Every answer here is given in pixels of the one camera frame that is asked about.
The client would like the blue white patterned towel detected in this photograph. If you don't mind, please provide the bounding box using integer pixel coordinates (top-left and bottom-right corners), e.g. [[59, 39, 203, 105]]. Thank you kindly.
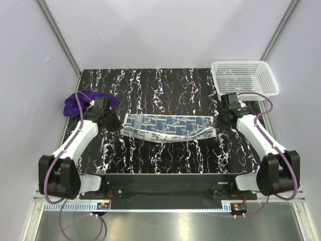
[[120, 114, 216, 144]]

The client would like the aluminium frame rail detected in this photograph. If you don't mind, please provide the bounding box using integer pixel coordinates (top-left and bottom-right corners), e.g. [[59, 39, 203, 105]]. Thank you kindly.
[[32, 182, 306, 201]]

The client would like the black marble pattern mat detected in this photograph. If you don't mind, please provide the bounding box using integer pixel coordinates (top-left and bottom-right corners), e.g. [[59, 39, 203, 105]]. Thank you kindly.
[[77, 68, 261, 174]]

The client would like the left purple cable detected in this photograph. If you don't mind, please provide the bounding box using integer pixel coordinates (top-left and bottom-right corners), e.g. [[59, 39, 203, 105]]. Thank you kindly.
[[43, 90, 108, 240]]

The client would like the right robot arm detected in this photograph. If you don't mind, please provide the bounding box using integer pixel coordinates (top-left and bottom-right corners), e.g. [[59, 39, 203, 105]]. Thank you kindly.
[[217, 93, 300, 201]]

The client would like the purple cable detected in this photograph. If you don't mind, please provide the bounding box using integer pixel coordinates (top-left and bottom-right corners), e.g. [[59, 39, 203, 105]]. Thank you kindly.
[[43, 90, 108, 240], [230, 92, 300, 218]]

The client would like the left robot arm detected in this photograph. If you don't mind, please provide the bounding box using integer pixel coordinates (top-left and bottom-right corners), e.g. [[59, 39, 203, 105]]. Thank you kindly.
[[38, 96, 122, 204]]

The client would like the white plastic basket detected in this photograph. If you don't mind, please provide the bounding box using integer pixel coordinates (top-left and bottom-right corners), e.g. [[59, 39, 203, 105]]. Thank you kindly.
[[211, 61, 279, 101]]

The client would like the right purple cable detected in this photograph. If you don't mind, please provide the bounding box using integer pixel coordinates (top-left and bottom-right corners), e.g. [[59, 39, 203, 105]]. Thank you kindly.
[[230, 92, 300, 218]]

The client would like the purple towel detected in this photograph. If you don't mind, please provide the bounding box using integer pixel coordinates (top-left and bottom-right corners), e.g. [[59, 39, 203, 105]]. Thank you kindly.
[[63, 89, 119, 118]]

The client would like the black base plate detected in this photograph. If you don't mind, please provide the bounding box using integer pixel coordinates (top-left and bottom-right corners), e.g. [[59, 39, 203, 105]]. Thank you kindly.
[[80, 174, 257, 200]]

